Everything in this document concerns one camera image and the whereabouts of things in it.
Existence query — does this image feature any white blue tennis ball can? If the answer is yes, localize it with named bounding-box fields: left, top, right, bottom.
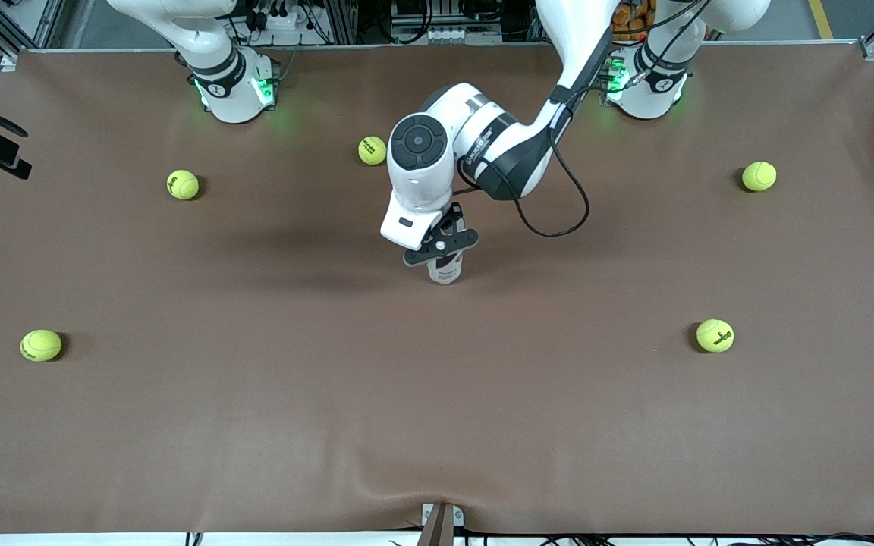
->
left=427, top=220, right=465, bottom=286

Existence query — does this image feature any yellow tennis ball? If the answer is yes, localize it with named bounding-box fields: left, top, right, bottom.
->
left=20, top=328, right=63, bottom=362
left=696, top=318, right=735, bottom=353
left=166, top=169, right=200, bottom=201
left=741, top=161, right=778, bottom=193
left=357, top=135, right=388, bottom=166

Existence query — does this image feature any grey electronics unit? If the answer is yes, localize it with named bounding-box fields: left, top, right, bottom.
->
left=390, top=0, right=505, bottom=45

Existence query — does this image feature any brown table mat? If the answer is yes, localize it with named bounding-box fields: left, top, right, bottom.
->
left=0, top=42, right=874, bottom=535

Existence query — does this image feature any pile of orange items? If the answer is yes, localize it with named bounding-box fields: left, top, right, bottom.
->
left=610, top=0, right=654, bottom=43

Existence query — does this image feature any white power strip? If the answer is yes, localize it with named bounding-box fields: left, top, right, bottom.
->
left=251, top=6, right=313, bottom=31

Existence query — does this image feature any aluminium frame post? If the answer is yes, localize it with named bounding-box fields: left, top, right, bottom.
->
left=327, top=0, right=358, bottom=45

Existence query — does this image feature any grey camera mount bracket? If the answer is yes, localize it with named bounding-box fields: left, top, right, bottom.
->
left=420, top=502, right=465, bottom=546

